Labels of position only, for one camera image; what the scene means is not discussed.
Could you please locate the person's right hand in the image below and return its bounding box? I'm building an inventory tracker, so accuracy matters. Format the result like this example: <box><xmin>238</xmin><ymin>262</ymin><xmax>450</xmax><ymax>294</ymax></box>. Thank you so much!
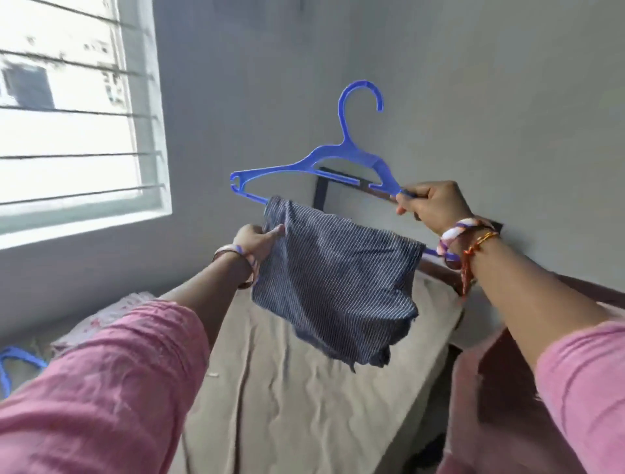
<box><xmin>395</xmin><ymin>180</ymin><xmax>478</xmax><ymax>238</ymax></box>

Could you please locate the person's left hand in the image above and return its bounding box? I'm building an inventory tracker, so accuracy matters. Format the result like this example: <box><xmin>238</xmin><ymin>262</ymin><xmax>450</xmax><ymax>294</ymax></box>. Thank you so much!
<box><xmin>231</xmin><ymin>223</ymin><xmax>287</xmax><ymax>268</ymax></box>

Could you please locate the blue striped shirt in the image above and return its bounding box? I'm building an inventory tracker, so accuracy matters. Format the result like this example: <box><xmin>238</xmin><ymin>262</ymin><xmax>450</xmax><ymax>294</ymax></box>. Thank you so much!
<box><xmin>250</xmin><ymin>195</ymin><xmax>427</xmax><ymax>370</ymax></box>

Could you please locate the blue plastic hanger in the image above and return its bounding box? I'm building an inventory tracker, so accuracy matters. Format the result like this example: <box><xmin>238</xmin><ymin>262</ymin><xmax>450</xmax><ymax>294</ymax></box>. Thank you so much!
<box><xmin>229</xmin><ymin>80</ymin><xmax>460</xmax><ymax>263</ymax></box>

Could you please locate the pink floral striped garment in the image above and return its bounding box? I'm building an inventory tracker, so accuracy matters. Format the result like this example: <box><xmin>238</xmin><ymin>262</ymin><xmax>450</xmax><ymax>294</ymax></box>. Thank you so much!
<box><xmin>49</xmin><ymin>291</ymin><xmax>158</xmax><ymax>357</ymax></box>

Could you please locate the pile of blue hangers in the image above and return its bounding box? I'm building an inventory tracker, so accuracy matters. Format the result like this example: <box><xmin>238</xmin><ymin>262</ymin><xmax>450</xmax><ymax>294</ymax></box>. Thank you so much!
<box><xmin>0</xmin><ymin>346</ymin><xmax>48</xmax><ymax>400</ymax></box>

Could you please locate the person's left forearm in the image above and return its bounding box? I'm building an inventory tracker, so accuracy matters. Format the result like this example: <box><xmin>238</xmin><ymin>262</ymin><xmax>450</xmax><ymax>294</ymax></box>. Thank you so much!
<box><xmin>161</xmin><ymin>252</ymin><xmax>255</xmax><ymax>343</ymax></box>

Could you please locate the person's right forearm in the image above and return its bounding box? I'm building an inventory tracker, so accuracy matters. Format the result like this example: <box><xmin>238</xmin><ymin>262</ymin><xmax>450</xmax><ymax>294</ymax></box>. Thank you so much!
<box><xmin>469</xmin><ymin>239</ymin><xmax>611</xmax><ymax>367</ymax></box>

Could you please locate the dark wooden bed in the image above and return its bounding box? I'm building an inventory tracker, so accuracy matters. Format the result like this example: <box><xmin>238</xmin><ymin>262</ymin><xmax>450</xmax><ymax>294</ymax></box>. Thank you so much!
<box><xmin>311</xmin><ymin>166</ymin><xmax>504</xmax><ymax>240</ymax></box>

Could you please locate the bed with beige sheet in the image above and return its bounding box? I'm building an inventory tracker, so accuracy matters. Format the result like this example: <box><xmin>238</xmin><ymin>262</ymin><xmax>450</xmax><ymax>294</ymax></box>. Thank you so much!
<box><xmin>0</xmin><ymin>268</ymin><xmax>465</xmax><ymax>474</ymax></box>

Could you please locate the striped orange purple bangle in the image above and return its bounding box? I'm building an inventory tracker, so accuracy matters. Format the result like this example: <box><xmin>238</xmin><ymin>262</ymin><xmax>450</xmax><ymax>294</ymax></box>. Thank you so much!
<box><xmin>212</xmin><ymin>243</ymin><xmax>260</xmax><ymax>291</ymax></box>

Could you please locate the striped white purple bangle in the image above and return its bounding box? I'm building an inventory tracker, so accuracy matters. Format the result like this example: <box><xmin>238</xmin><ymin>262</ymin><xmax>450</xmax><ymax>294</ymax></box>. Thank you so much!
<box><xmin>434</xmin><ymin>217</ymin><xmax>494</xmax><ymax>273</ymax></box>

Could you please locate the white framed window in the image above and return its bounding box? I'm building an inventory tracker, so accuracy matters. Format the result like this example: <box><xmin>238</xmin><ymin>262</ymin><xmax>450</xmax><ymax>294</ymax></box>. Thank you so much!
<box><xmin>0</xmin><ymin>0</ymin><xmax>174</xmax><ymax>251</ymax></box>

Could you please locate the maroon plastic chair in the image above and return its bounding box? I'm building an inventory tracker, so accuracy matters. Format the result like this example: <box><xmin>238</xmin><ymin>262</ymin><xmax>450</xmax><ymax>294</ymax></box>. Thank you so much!
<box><xmin>434</xmin><ymin>273</ymin><xmax>625</xmax><ymax>474</ymax></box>

